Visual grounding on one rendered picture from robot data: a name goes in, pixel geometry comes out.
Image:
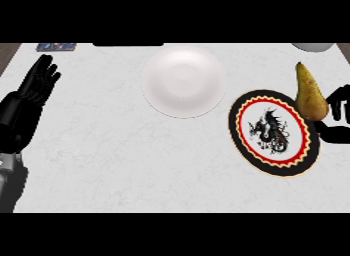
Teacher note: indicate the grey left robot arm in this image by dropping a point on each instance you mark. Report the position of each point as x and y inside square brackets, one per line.
[1, 181]

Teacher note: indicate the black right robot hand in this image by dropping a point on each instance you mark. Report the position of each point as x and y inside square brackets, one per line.
[348, 106]

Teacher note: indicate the black red dragon plate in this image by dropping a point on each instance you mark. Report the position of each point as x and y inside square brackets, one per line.
[275, 132]

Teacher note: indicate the plain white plate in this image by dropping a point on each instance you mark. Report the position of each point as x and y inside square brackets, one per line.
[184, 81]

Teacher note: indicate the pale grey round object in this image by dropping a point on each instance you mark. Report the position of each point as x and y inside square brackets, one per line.
[314, 46]

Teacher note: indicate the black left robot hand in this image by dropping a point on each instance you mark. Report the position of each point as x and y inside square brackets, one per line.
[23, 100]

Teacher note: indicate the small blue patterned object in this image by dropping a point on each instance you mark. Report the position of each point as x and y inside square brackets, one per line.
[57, 46]

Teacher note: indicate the yellow-brown pear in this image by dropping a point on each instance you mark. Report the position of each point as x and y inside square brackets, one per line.
[311, 96]

